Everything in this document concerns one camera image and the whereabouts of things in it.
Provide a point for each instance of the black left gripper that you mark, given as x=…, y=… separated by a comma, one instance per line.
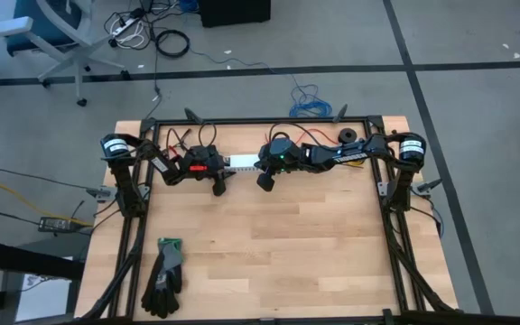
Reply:
x=206, y=162

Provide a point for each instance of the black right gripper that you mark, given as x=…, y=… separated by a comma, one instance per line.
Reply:
x=282, y=155

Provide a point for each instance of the white duct cover strip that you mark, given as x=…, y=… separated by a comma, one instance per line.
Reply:
x=244, y=161

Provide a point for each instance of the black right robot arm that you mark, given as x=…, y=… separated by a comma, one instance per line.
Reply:
x=350, y=155

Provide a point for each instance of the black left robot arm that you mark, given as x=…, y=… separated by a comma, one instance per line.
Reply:
x=160, y=164

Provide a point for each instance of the black work glove green cuff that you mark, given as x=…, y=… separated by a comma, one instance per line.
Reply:
x=165, y=280

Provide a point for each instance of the black box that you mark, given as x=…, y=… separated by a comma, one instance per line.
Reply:
x=233, y=11

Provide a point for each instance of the black angled connector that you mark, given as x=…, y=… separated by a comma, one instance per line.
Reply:
x=428, y=185

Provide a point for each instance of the white power strip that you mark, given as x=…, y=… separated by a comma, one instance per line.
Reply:
x=127, y=23

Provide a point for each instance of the black power adapter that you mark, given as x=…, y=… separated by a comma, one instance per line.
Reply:
x=54, y=224

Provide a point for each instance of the dark desk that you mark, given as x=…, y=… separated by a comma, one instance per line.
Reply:
x=25, y=264

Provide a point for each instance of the white office chair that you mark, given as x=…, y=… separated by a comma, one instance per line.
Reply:
x=57, y=27

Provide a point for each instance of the black aluminium table frame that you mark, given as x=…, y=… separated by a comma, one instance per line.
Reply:
x=260, y=121

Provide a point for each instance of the grey metal bracket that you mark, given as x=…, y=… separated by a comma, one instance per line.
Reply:
x=381, y=188
x=99, y=193

